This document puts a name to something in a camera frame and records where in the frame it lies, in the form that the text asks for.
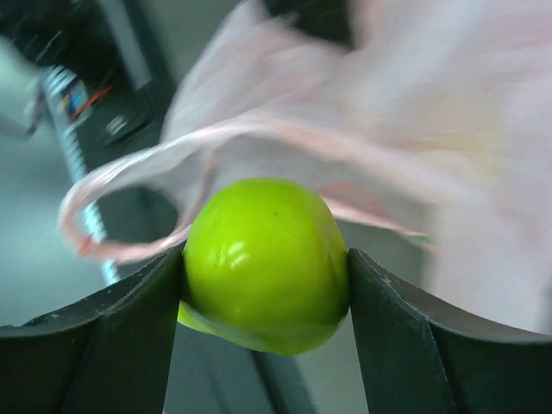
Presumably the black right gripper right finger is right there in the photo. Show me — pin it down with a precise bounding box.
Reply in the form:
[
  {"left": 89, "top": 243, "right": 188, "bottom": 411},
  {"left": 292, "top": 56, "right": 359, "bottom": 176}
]
[{"left": 348, "top": 249, "right": 551, "bottom": 414}]

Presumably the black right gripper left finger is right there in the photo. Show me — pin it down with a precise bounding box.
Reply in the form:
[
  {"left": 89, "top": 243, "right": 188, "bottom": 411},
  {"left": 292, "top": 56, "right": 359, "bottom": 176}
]
[{"left": 1, "top": 249, "right": 183, "bottom": 413}]

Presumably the bright green apple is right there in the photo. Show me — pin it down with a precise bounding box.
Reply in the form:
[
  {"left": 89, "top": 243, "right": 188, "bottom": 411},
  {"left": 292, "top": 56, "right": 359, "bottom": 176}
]
[{"left": 178, "top": 179, "right": 349, "bottom": 355}]

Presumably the pink plastic bag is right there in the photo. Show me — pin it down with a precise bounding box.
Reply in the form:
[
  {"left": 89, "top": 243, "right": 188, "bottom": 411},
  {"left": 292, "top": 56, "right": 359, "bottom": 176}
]
[{"left": 59, "top": 1, "right": 551, "bottom": 333}]

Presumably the grey slotted cable duct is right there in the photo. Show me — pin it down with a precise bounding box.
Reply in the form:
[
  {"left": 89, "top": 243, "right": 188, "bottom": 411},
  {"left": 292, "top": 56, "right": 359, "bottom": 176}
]
[{"left": 41, "top": 66, "right": 120, "bottom": 285}]

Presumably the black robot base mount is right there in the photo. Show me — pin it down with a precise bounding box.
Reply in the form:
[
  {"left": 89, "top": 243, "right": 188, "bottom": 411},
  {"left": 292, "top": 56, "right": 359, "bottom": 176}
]
[{"left": 1, "top": 1, "right": 173, "bottom": 168}]

